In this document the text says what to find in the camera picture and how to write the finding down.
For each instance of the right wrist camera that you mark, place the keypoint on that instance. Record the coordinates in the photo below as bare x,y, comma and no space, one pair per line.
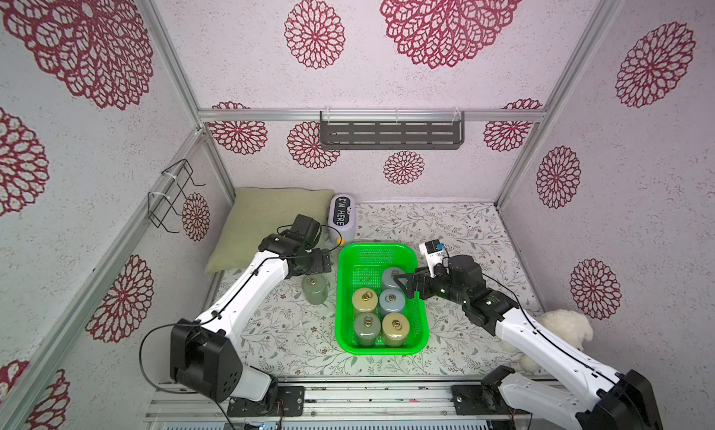
436,256

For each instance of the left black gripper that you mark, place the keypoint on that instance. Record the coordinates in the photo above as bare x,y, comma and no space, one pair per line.
321,262

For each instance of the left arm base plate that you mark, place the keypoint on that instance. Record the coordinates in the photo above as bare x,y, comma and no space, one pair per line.
281,401

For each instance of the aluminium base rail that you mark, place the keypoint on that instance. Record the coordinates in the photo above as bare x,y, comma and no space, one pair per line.
340,402

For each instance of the green pillow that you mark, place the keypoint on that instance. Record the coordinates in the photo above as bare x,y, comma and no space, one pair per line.
257,213

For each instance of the beige canister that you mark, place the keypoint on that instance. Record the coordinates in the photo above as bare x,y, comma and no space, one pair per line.
364,300
395,328

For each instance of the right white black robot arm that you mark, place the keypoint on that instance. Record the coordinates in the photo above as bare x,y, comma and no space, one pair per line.
592,395

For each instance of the grey wall shelf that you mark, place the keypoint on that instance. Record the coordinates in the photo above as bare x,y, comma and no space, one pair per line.
390,135

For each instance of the grey-green canister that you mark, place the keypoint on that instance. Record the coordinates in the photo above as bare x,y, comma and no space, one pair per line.
315,288
367,329

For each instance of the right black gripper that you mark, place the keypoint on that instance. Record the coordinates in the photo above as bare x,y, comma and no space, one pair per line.
430,282

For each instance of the green plastic basket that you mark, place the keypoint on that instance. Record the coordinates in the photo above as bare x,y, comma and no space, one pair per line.
361,265

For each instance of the black wire wall rack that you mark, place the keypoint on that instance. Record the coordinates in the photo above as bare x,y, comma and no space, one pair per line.
162,203

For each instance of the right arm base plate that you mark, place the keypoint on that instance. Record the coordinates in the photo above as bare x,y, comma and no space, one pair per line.
476,400

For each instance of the white plush dog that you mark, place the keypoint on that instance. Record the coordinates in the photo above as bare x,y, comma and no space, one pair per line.
570,326

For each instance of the white digital clock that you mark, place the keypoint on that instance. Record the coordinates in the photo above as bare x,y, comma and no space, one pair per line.
342,219

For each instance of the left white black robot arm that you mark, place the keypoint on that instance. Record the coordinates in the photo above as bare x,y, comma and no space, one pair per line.
204,352

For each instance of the blue-grey canister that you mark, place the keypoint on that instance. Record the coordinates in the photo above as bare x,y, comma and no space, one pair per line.
388,278
391,300

